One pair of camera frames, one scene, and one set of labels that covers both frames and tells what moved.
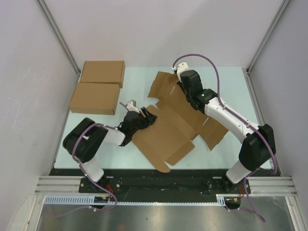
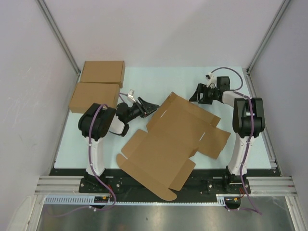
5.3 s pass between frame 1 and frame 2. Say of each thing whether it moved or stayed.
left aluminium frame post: stayed
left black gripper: moved
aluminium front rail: stayed
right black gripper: moved
